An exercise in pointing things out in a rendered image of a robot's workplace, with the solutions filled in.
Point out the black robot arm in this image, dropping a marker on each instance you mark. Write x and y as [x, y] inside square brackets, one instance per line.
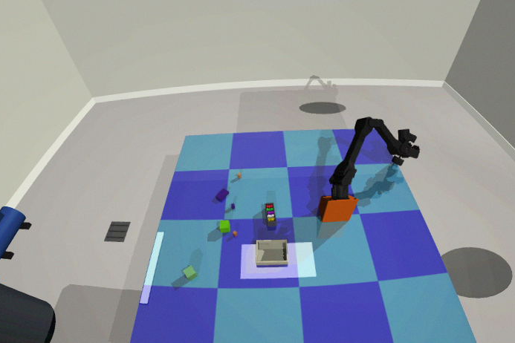
[345, 171]

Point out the green cube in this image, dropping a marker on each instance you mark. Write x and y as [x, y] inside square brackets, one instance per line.
[190, 273]
[224, 226]

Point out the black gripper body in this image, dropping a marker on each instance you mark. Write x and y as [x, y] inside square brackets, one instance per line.
[398, 160]

